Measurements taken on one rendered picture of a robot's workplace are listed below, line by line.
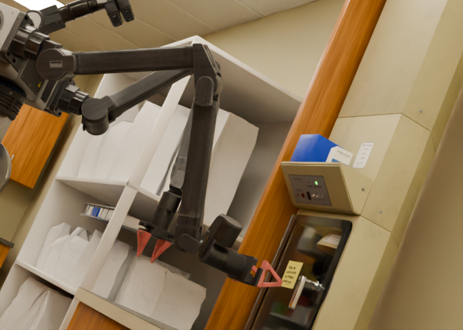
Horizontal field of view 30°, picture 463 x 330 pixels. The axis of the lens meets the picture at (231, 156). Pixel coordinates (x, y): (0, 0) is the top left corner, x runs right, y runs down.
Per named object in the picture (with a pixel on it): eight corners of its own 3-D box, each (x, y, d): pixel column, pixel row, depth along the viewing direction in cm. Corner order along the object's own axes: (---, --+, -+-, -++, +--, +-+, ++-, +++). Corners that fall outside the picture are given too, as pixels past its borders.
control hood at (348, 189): (298, 208, 254) (311, 178, 256) (360, 215, 225) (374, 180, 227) (267, 191, 250) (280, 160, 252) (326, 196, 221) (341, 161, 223)
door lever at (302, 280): (306, 315, 223) (301, 314, 225) (320, 282, 225) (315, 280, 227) (290, 308, 221) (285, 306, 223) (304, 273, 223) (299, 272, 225)
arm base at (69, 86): (55, 116, 268) (71, 82, 270) (78, 126, 267) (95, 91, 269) (48, 108, 259) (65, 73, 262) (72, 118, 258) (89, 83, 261)
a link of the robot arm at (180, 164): (202, 75, 277) (203, 57, 267) (220, 79, 277) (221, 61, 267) (168, 194, 258) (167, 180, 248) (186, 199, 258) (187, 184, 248)
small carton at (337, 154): (339, 175, 238) (346, 156, 239) (345, 173, 233) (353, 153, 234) (322, 167, 237) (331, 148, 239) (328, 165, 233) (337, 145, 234)
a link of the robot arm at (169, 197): (166, 190, 255) (164, 186, 250) (187, 198, 254) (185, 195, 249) (156, 211, 254) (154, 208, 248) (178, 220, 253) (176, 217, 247)
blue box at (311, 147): (315, 177, 253) (327, 149, 254) (333, 178, 244) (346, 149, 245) (289, 162, 249) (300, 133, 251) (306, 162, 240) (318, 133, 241)
